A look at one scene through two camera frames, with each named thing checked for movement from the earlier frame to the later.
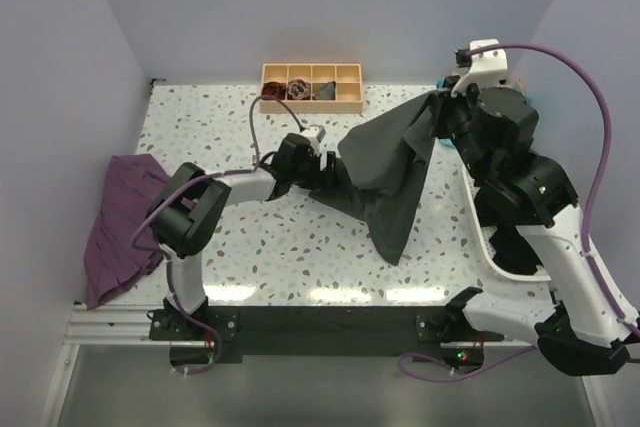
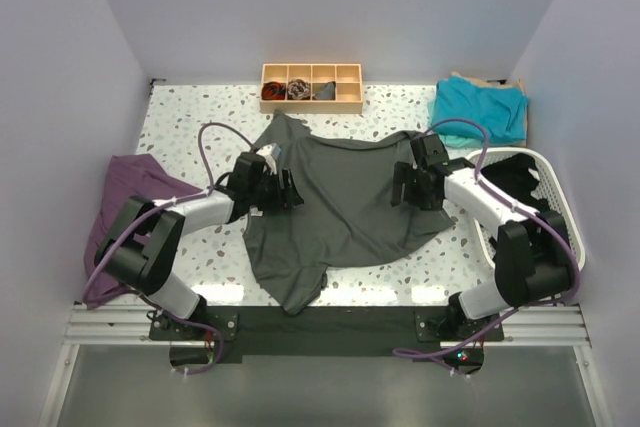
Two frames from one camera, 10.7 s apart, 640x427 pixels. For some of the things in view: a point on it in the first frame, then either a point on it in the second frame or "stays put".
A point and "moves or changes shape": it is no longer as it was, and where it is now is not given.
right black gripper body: x=451 y=117 to x=415 y=194
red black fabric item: x=274 y=88 stays put
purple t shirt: x=112 y=261 stays put
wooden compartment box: x=312 y=88 stays put
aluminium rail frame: x=125 y=326 stays put
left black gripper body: x=313 y=168 to x=267 y=195
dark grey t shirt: x=381 y=173 moves or changes shape
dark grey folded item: x=328 y=92 stays put
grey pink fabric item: x=298 y=89 stays put
